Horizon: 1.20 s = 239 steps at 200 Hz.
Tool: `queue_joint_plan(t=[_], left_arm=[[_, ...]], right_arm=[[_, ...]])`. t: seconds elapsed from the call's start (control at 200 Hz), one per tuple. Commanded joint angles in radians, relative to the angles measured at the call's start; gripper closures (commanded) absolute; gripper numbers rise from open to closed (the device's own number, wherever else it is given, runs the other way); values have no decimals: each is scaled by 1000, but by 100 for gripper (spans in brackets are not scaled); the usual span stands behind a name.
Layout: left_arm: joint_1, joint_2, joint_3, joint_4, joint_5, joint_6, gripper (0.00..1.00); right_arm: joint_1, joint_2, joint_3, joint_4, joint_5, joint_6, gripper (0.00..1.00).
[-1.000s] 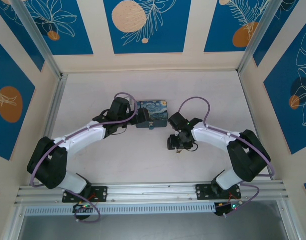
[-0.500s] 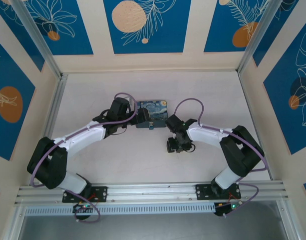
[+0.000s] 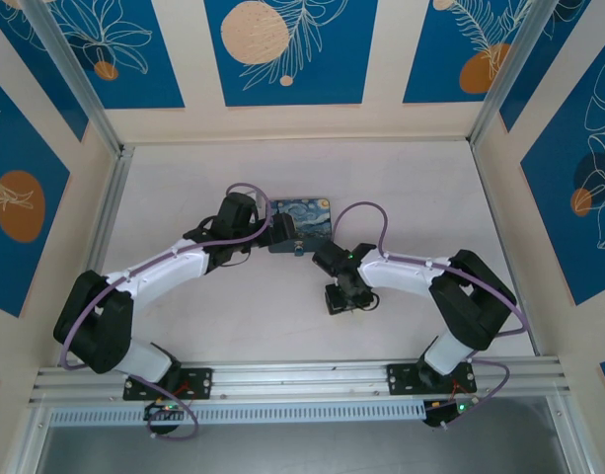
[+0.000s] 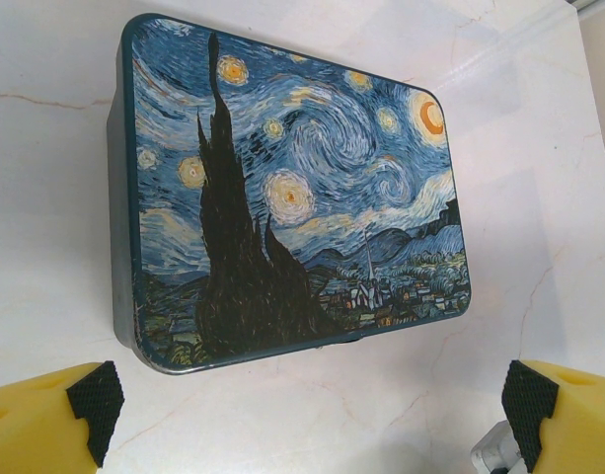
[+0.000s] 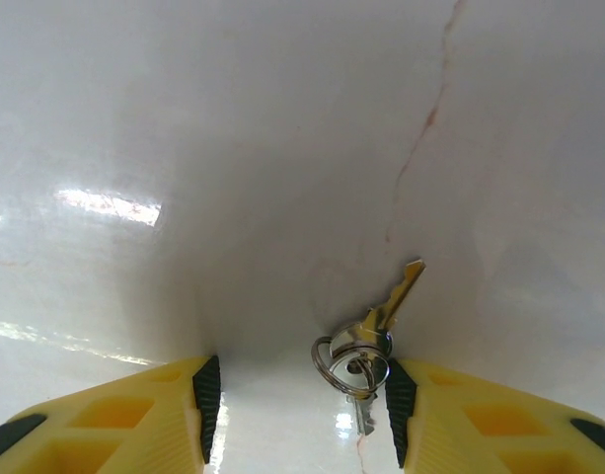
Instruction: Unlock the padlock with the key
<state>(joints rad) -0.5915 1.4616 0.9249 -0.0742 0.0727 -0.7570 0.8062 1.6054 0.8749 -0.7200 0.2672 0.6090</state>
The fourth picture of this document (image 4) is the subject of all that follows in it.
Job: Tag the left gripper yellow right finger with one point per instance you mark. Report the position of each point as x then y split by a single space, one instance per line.
578 424

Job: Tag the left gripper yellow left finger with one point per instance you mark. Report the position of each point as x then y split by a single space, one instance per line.
30 424

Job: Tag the starry night print tin box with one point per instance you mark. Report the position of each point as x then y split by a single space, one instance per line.
292 197

